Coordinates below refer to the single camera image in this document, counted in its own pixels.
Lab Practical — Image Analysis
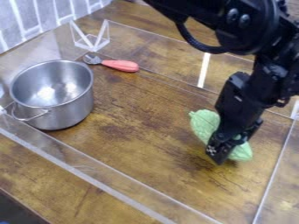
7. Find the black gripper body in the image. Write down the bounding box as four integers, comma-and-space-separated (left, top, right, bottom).
213, 72, 262, 143

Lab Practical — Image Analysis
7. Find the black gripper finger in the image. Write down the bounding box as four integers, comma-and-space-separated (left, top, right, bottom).
205, 135, 246, 165

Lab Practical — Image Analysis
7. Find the green bumpy gourd toy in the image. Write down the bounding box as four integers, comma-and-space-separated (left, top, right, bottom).
189, 109, 253, 162

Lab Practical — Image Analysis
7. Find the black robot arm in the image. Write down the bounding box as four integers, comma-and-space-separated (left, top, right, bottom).
144, 0, 299, 165

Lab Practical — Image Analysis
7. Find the silver metal pot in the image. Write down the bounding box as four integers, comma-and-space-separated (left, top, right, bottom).
9, 59, 93, 130

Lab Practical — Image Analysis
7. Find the clear acrylic triangular stand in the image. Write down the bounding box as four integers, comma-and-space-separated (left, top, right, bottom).
69, 20, 109, 53

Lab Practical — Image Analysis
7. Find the clear acrylic tray wall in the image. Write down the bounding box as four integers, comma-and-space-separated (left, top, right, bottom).
0, 20, 293, 224

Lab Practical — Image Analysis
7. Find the red handled metal spoon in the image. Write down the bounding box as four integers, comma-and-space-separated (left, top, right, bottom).
82, 54, 138, 73

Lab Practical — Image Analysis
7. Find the black cable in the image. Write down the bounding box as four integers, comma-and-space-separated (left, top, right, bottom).
173, 21, 229, 55

